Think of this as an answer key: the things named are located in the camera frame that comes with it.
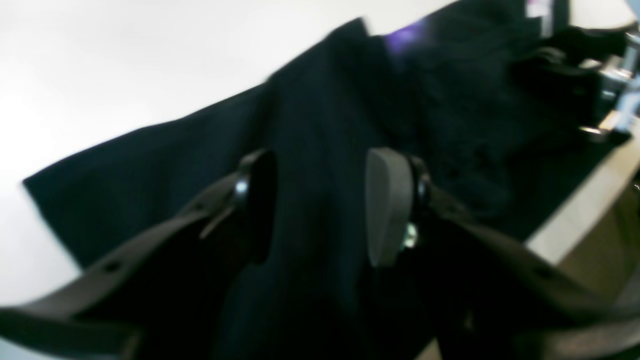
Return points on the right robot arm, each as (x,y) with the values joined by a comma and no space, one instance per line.
(583,72)

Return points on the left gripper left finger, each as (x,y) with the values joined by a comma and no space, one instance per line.
(158,296)

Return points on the black T-shirt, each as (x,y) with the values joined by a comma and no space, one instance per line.
(440,90)

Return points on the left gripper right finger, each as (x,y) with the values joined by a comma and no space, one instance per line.
(486,294)

